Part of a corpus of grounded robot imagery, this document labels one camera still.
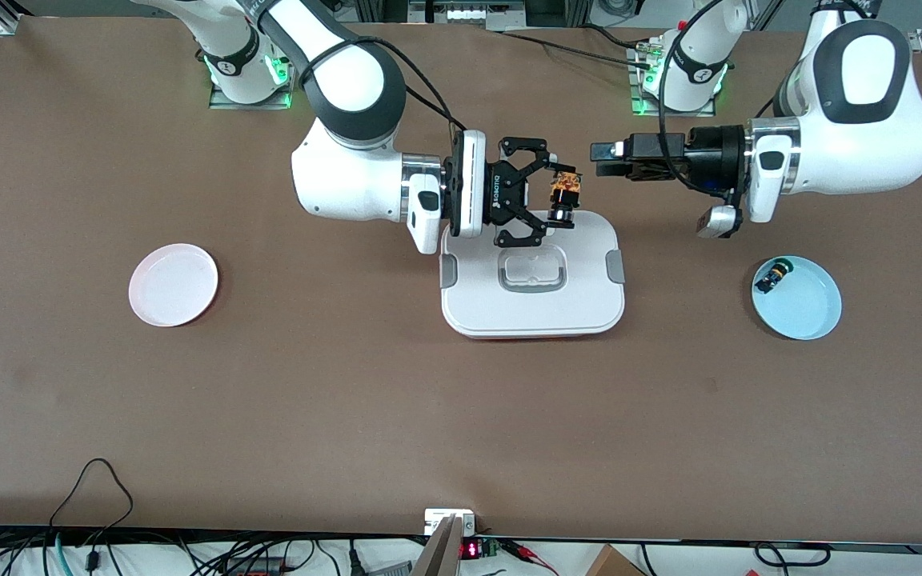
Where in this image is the light blue round plate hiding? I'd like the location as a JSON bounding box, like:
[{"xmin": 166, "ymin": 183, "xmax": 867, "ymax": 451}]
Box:
[{"xmin": 752, "ymin": 255, "xmax": 843, "ymax": 342}]

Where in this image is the grey aluminium mount bar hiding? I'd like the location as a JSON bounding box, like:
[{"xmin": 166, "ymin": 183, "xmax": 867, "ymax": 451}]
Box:
[{"xmin": 408, "ymin": 514, "xmax": 467, "ymax": 576}]

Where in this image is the pink round plate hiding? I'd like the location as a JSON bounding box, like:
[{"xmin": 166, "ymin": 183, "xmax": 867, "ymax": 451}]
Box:
[{"xmin": 128, "ymin": 243, "xmax": 220, "ymax": 328}]

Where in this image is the green push-button switch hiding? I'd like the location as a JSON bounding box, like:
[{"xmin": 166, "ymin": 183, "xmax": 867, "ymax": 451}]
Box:
[{"xmin": 754, "ymin": 258, "xmax": 796, "ymax": 295}]

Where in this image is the orange push-button switch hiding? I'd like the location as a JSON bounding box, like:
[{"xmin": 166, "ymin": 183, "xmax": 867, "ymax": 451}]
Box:
[{"xmin": 549, "ymin": 169, "xmax": 584, "ymax": 226}]

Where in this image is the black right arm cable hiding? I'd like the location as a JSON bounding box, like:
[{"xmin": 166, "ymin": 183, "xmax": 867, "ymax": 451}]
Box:
[{"xmin": 299, "ymin": 38, "xmax": 468, "ymax": 133}]

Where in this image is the red clip lead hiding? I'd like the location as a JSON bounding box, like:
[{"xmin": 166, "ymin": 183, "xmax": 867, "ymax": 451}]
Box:
[{"xmin": 504, "ymin": 539, "xmax": 559, "ymax": 576}]

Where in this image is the white lidded lunch box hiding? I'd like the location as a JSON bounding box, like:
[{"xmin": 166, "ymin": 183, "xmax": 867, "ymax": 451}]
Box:
[{"xmin": 439, "ymin": 210, "xmax": 627, "ymax": 341}]

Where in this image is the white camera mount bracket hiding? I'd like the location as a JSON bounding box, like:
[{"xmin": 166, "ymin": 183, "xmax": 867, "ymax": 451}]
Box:
[{"xmin": 424, "ymin": 509, "xmax": 477, "ymax": 536}]

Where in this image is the brown cardboard box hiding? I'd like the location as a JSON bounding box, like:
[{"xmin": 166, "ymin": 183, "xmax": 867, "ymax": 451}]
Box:
[{"xmin": 581, "ymin": 544, "xmax": 647, "ymax": 576}]

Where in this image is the black looped table cable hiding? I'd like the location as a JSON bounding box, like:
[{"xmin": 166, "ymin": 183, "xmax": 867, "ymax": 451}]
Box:
[{"xmin": 48, "ymin": 458, "xmax": 135, "ymax": 546}]

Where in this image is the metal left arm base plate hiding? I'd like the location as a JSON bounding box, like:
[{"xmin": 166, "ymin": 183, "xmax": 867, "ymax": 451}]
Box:
[{"xmin": 627, "ymin": 44, "xmax": 717, "ymax": 119}]

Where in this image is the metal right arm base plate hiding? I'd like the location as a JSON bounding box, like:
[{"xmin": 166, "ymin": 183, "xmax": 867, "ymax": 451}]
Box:
[{"xmin": 208, "ymin": 48, "xmax": 301, "ymax": 111}]

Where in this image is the black cable to arm base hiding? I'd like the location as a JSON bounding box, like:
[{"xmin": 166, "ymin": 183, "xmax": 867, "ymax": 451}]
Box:
[{"xmin": 499, "ymin": 30, "xmax": 655, "ymax": 68}]

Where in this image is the black floor cable loop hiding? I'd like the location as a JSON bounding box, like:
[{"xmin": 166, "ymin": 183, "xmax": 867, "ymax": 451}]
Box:
[{"xmin": 752, "ymin": 542, "xmax": 832, "ymax": 567}]

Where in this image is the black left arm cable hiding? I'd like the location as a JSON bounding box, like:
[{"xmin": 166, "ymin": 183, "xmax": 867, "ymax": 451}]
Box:
[{"xmin": 656, "ymin": 0, "xmax": 730, "ymax": 197}]

